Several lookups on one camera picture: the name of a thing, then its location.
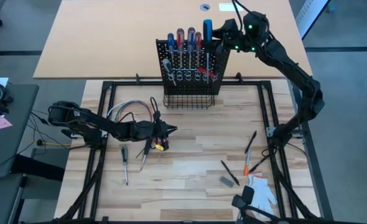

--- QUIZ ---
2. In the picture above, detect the chrome rail tool holder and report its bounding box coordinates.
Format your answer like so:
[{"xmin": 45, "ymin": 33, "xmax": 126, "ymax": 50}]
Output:
[{"xmin": 167, "ymin": 46, "xmax": 225, "ymax": 52}]

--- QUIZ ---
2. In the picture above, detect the grey stubby handled screwdriver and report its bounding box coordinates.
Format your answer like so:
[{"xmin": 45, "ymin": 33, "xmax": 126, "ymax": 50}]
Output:
[{"xmin": 162, "ymin": 58, "xmax": 177, "ymax": 86}]

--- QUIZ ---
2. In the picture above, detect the grey striped handled screwdriver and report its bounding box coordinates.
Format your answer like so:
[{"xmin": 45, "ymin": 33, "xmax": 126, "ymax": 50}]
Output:
[{"xmin": 120, "ymin": 144, "xmax": 129, "ymax": 187}]

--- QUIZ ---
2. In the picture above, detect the black jointed stand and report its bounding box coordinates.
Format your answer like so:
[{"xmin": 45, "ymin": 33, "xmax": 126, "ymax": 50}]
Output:
[{"xmin": 231, "ymin": 185, "xmax": 282, "ymax": 224}]

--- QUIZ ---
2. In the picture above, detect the black wire basket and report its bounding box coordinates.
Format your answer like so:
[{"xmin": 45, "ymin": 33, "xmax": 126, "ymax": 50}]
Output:
[{"xmin": 163, "ymin": 94, "xmax": 216, "ymax": 110}]

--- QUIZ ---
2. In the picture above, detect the orange marker pen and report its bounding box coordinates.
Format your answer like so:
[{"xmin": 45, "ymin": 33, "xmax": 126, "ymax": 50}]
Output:
[{"xmin": 243, "ymin": 148, "xmax": 252, "ymax": 177}]

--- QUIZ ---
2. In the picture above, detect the large red clear-handled screwdriver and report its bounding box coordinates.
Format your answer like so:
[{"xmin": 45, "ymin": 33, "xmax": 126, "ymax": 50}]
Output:
[{"xmin": 176, "ymin": 27, "xmax": 185, "ymax": 69}]

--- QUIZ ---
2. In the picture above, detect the black smooth handled screwdriver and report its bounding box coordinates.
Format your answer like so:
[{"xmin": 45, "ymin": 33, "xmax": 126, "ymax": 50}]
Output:
[{"xmin": 139, "ymin": 138, "xmax": 153, "ymax": 172}]

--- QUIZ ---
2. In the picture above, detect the yellow cable with plug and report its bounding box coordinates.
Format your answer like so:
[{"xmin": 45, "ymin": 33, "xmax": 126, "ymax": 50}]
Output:
[{"xmin": 35, "ymin": 139, "xmax": 72, "ymax": 147}]

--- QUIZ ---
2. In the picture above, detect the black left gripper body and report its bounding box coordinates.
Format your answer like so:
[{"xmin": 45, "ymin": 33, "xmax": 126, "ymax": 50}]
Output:
[{"xmin": 133, "ymin": 118, "xmax": 165, "ymax": 141}]

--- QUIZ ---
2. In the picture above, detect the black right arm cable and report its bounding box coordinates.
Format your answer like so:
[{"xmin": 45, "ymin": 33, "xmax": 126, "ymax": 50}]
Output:
[{"xmin": 231, "ymin": 0, "xmax": 256, "ymax": 19}]

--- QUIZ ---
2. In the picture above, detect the grey side table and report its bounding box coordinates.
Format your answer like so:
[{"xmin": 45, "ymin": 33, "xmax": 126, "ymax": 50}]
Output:
[{"xmin": 0, "ymin": 83, "xmax": 40, "ymax": 179}]

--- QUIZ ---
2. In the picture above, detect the light wooden desk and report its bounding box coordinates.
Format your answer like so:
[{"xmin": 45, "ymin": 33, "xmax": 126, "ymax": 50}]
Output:
[{"xmin": 33, "ymin": 0, "xmax": 314, "ymax": 80}]

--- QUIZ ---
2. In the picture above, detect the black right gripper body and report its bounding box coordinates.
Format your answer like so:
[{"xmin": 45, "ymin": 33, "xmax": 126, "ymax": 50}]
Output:
[{"xmin": 231, "ymin": 18, "xmax": 259, "ymax": 52}]

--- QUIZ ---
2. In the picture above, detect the white rectangular desk plate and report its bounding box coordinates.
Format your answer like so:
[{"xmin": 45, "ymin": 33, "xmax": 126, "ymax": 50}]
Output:
[{"xmin": 218, "ymin": 2, "xmax": 244, "ymax": 12}]

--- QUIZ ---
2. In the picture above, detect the white work glove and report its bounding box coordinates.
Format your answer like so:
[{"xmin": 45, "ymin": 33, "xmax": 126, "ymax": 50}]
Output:
[{"xmin": 247, "ymin": 170, "xmax": 278, "ymax": 216}]

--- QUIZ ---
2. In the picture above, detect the small blue clear-handled screwdriver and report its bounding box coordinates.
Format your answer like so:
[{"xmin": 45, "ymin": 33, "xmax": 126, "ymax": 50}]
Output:
[{"xmin": 167, "ymin": 32, "xmax": 175, "ymax": 63}]

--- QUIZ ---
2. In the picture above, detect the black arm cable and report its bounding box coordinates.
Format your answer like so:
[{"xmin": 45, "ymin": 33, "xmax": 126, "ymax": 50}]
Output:
[
  {"xmin": 231, "ymin": 0, "xmax": 256, "ymax": 19},
  {"xmin": 150, "ymin": 96, "xmax": 160, "ymax": 123}
]

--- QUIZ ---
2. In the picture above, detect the small red clear-handled screwdriver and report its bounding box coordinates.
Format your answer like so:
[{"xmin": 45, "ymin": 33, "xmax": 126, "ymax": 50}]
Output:
[{"xmin": 195, "ymin": 31, "xmax": 203, "ymax": 68}]

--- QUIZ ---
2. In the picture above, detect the black metal pegboard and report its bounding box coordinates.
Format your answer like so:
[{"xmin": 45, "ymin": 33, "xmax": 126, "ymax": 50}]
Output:
[{"xmin": 156, "ymin": 38, "xmax": 231, "ymax": 96}]

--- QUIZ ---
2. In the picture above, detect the white blue panel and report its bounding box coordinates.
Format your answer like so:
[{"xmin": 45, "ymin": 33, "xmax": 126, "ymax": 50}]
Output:
[{"xmin": 295, "ymin": 0, "xmax": 332, "ymax": 40}]

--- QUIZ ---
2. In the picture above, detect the multicolour ribbon cable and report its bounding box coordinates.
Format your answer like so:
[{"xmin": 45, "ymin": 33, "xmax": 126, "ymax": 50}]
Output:
[{"xmin": 106, "ymin": 99, "xmax": 154, "ymax": 123}]

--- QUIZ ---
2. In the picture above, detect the red handled nut driver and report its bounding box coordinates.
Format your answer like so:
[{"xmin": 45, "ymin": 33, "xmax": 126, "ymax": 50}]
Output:
[{"xmin": 198, "ymin": 67, "xmax": 215, "ymax": 78}]

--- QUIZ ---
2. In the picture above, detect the black aluminium table frame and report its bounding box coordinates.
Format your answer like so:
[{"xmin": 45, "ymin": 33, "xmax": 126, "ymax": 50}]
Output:
[{"xmin": 54, "ymin": 80, "xmax": 321, "ymax": 224}]

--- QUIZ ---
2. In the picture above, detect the chrome ring tool holder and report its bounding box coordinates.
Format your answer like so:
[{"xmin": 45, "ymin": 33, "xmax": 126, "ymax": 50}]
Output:
[{"xmin": 167, "ymin": 68, "xmax": 203, "ymax": 82}]

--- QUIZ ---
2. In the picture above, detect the large blue clear-handled screwdriver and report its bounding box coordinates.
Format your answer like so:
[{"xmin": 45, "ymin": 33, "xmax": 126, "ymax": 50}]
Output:
[{"xmin": 187, "ymin": 27, "xmax": 196, "ymax": 69}]

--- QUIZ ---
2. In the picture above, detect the blue black handled screwdriver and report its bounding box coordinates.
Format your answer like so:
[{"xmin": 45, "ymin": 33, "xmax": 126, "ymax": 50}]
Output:
[{"xmin": 203, "ymin": 19, "xmax": 213, "ymax": 84}]

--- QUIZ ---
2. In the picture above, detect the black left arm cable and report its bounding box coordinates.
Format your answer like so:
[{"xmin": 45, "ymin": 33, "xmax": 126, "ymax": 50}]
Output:
[{"xmin": 150, "ymin": 96, "xmax": 160, "ymax": 123}]

